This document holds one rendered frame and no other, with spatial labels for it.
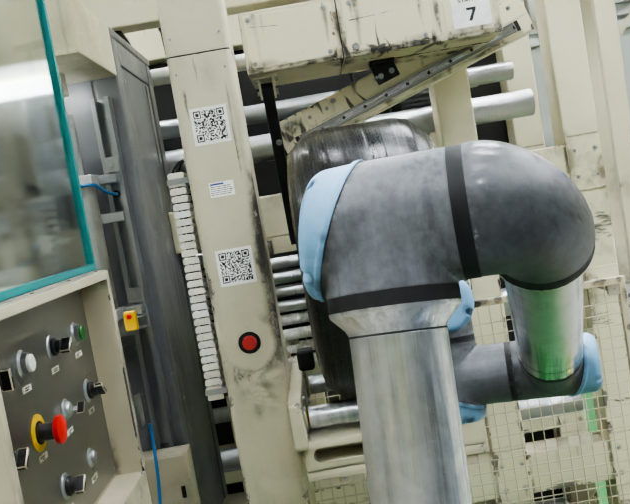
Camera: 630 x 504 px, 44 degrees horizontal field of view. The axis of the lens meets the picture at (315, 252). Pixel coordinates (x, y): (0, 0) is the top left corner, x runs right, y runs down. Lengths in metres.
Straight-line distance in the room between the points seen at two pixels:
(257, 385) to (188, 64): 0.67
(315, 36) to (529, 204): 1.31
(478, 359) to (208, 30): 0.92
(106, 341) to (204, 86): 0.54
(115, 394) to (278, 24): 0.93
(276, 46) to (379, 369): 1.33
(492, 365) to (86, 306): 0.76
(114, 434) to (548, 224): 1.02
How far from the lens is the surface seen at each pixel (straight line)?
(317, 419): 1.58
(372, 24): 1.91
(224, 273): 1.62
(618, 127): 6.94
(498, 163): 0.65
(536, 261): 0.67
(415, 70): 2.04
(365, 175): 0.66
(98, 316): 1.46
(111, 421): 1.49
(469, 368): 1.01
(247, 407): 1.66
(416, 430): 0.65
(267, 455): 1.69
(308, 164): 1.50
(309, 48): 1.89
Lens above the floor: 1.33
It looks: 4 degrees down
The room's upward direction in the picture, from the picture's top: 10 degrees counter-clockwise
